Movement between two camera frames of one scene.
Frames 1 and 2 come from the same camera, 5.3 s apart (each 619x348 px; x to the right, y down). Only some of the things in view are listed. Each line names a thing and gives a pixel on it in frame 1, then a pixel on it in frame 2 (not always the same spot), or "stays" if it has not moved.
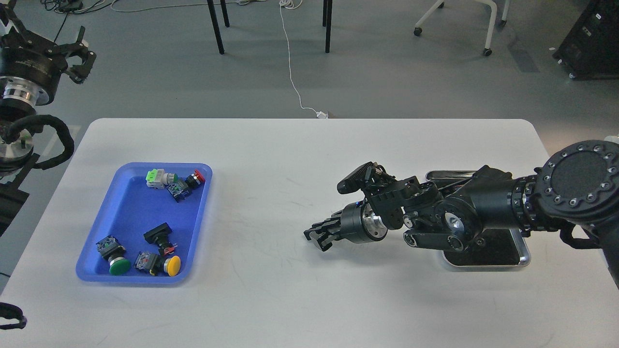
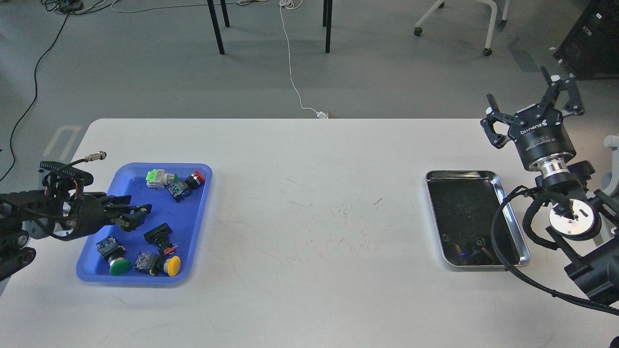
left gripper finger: [77, 74] to [129, 217]
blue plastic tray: [146, 230] stays
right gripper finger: [325, 241] to [494, 115]
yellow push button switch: [156, 264] stays
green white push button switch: [156, 178] stays
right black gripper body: [359, 224] to [540, 137]
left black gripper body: [29, 68] to [93, 210]
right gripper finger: [330, 225] to [555, 84]
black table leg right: [328, 25] stays
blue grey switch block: [179, 190] stays
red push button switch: [195, 179] stays
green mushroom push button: [111, 248] stays
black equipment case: [590, 50] stays
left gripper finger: [7, 14] to [125, 200]
